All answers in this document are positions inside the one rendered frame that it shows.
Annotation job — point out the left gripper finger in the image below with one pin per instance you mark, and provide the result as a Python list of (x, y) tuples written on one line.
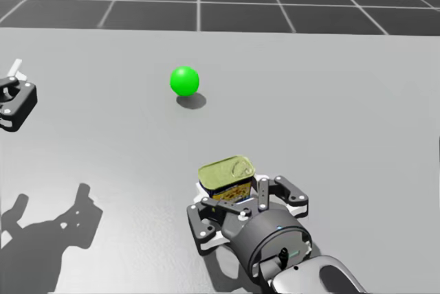
[(21, 100)]

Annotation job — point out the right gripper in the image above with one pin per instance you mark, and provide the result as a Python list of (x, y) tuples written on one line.
[(271, 232)]

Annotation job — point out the green ball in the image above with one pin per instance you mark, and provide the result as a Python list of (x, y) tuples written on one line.
[(184, 81)]

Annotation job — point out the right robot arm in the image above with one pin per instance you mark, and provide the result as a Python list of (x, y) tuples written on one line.
[(326, 277)]

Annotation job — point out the green and blue rectangular can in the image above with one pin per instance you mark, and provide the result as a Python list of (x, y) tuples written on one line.
[(225, 173)]

